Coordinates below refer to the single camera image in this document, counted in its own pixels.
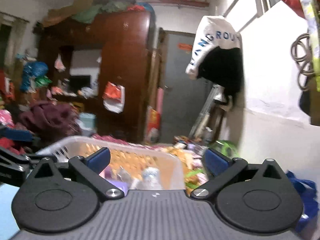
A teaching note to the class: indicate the green white plastic bag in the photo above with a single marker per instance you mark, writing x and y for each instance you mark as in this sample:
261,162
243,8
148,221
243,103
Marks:
226,148

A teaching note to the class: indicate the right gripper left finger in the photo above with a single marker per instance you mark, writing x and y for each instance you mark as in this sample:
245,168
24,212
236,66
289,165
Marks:
60,197

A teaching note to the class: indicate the maroon clothes pile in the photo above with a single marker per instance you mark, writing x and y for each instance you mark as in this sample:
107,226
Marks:
50,121

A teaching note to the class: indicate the clear plastic laundry basket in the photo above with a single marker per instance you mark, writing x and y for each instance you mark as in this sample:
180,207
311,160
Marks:
133,158

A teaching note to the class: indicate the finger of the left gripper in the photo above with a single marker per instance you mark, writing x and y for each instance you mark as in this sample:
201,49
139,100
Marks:
15,134

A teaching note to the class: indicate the grey metal door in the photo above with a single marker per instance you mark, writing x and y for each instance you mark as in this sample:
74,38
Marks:
183,97

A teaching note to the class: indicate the dark red wooden wardrobe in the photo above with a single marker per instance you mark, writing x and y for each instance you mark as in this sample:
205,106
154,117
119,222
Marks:
116,47

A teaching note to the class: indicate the blue plastic bags pile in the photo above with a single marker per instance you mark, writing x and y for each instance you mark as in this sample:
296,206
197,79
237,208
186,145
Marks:
35,71

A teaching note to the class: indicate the white hoodie blue letters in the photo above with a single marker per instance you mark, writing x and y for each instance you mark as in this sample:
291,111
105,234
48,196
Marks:
217,57

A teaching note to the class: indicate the red white plastic bag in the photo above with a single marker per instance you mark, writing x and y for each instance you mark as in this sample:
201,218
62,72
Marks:
114,97

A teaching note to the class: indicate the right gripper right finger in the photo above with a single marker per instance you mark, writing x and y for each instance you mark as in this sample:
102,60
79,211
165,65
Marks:
255,198

